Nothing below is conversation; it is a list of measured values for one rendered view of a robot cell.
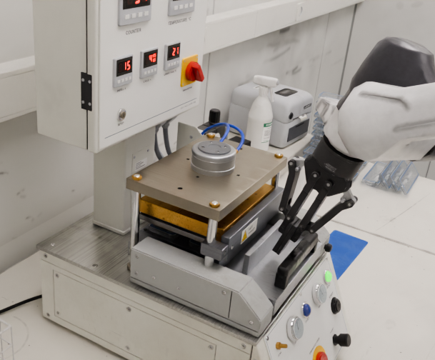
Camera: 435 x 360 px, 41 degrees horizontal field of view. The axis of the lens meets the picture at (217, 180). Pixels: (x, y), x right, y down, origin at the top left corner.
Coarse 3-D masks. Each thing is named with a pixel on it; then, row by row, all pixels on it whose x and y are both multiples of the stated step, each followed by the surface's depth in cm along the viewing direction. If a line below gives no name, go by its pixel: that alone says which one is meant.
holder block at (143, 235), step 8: (144, 232) 104; (152, 232) 104; (160, 240) 103; (168, 240) 102; (176, 240) 103; (184, 240) 103; (184, 248) 101; (192, 248) 101; (200, 256) 100; (232, 256) 103; (224, 264) 100
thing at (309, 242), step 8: (304, 240) 104; (312, 240) 104; (296, 248) 101; (304, 248) 101; (312, 248) 105; (288, 256) 98; (296, 256) 99; (304, 256) 102; (280, 264) 96; (288, 264) 96; (296, 264) 99; (280, 272) 96; (288, 272) 95; (280, 280) 96; (280, 288) 97
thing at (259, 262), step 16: (256, 240) 110; (272, 240) 106; (240, 256) 104; (256, 256) 101; (272, 256) 105; (240, 272) 100; (256, 272) 100; (272, 272) 101; (304, 272) 105; (272, 288) 97; (288, 288) 98
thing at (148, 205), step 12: (264, 192) 108; (144, 204) 101; (156, 204) 100; (168, 204) 101; (240, 204) 103; (252, 204) 104; (144, 216) 102; (156, 216) 101; (168, 216) 100; (180, 216) 98; (192, 216) 98; (228, 216) 99; (240, 216) 100; (168, 228) 101; (180, 228) 100; (192, 228) 98; (204, 228) 97; (228, 228) 96; (216, 240) 96
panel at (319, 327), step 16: (320, 272) 113; (304, 288) 106; (304, 304) 104; (320, 304) 111; (288, 320) 99; (304, 320) 105; (320, 320) 110; (336, 320) 116; (272, 336) 94; (288, 336) 99; (304, 336) 104; (320, 336) 109; (272, 352) 94; (288, 352) 98; (304, 352) 103; (336, 352) 114
